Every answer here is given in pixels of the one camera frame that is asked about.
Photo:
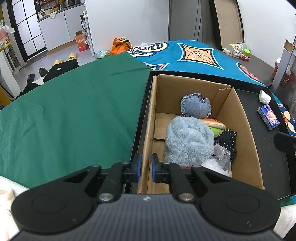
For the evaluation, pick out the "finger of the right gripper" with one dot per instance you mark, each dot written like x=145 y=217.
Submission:
x=285 y=143

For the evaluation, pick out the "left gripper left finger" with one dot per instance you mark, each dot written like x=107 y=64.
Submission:
x=106 y=184

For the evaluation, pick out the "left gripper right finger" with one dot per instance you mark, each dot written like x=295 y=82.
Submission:
x=185 y=184

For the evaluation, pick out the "clear plastic bag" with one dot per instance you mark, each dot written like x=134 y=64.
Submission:
x=220 y=161

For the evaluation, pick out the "white tissue wad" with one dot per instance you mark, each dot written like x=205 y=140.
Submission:
x=264 y=97

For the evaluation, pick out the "brown cardboard box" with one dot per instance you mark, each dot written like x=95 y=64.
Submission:
x=164 y=105

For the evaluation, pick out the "blue tissue packet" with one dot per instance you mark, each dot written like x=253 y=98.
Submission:
x=268 y=116

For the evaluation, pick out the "fluffy light blue plush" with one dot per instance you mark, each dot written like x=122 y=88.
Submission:
x=188 y=141

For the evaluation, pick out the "black stitched plush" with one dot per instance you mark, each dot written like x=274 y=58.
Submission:
x=227 y=140

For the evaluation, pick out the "hamburger plush toy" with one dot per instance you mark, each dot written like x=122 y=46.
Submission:
x=215 y=126

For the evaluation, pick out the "green cloth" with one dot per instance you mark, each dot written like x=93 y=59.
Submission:
x=87 y=116

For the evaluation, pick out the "denim heart plush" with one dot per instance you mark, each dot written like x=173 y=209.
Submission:
x=196 y=106

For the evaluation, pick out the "red white small box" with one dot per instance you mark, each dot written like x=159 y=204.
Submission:
x=237 y=54

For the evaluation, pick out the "green lidded container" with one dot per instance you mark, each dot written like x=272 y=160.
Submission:
x=246 y=52

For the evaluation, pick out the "black white cushion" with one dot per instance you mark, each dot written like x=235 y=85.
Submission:
x=45 y=76

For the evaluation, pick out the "blue patterned blanket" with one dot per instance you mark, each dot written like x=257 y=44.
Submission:
x=193 y=57

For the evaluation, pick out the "yellow slipper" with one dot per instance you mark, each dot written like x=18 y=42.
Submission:
x=72 y=56
x=58 y=61

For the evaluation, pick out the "orange bag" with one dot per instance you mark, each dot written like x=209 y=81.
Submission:
x=120 y=45

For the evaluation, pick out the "orange cardboard box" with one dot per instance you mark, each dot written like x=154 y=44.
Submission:
x=80 y=38

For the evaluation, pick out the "leaning brown board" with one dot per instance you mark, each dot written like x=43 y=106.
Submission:
x=227 y=22

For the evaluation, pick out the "white kitchen cabinet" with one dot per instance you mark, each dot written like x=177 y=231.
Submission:
x=62 y=28

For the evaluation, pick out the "black framed glass door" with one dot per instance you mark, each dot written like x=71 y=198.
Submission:
x=24 y=19

